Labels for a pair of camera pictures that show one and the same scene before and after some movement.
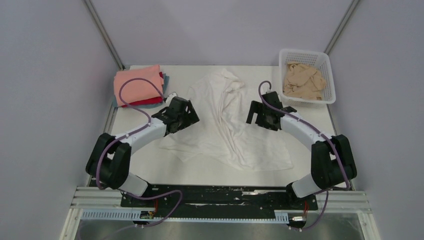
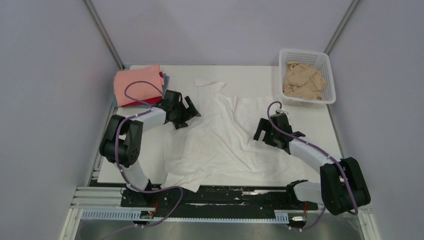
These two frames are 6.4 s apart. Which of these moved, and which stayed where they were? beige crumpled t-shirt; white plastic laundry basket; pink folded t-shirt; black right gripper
Moved: black right gripper
Stayed: pink folded t-shirt; beige crumpled t-shirt; white plastic laundry basket
